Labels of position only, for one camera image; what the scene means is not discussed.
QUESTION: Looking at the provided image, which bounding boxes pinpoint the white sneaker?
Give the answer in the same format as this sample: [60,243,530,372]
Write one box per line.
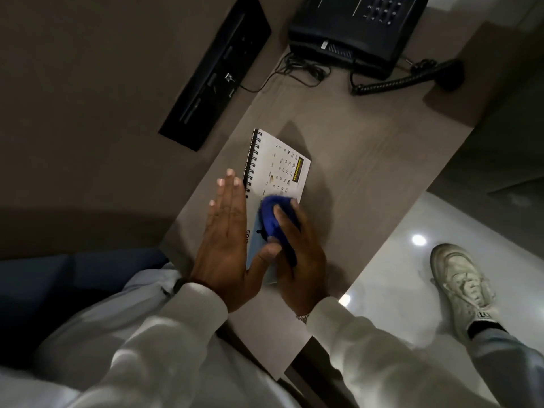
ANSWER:
[430,243,498,338]

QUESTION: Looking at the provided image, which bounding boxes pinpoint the blue cleaning cloth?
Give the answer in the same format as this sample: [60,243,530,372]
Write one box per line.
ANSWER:
[256,194,303,269]

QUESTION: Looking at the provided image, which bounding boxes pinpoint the person's right hand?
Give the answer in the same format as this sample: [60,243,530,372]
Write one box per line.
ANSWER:
[272,199,329,319]

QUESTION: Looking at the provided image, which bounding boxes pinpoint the black coiled phone cord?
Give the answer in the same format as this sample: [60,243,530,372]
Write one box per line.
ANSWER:
[350,58,465,97]

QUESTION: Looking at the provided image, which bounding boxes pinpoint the black sock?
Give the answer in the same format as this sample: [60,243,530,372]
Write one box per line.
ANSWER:
[467,320,508,341]

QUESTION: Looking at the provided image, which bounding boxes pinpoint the thin black phone cable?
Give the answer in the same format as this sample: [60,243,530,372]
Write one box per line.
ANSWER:
[237,52,332,94]

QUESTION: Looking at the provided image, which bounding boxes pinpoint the person's left forearm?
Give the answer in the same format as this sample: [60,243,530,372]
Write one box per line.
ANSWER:
[78,282,230,408]

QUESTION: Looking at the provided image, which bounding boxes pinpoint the person's left hand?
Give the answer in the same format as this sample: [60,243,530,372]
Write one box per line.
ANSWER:
[190,167,283,315]

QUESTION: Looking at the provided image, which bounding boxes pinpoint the black wall socket panel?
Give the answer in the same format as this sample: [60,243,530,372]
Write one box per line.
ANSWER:
[158,0,273,152]

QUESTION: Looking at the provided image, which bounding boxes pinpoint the dark blue upholstered seat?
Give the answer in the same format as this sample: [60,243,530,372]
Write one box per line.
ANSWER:
[0,248,171,372]

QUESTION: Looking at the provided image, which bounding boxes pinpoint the white spiral desk calendar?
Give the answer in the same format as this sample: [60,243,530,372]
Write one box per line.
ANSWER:
[241,128,312,286]

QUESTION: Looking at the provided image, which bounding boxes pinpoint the person's right forearm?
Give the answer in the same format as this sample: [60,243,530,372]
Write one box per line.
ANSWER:
[306,296,489,408]

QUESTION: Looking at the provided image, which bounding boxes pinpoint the black desk telephone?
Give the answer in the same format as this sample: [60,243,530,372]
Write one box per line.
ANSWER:
[288,0,430,81]

